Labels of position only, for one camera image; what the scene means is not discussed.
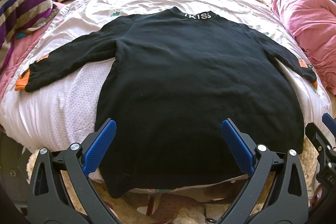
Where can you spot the purple striped pillow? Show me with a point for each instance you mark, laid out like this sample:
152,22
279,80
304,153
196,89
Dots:
22,17

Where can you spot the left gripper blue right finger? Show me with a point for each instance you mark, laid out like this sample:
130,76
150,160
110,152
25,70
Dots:
237,143

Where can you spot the black sweater orange cuffs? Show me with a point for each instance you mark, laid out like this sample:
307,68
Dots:
174,79

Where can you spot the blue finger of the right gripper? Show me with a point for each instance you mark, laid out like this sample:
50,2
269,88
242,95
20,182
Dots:
330,123
317,138

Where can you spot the pink comforter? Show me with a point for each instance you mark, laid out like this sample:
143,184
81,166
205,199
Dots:
312,24

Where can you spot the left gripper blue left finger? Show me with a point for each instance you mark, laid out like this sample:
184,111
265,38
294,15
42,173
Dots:
96,145

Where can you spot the pink strawberry bear bedsheet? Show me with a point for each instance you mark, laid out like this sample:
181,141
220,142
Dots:
64,112

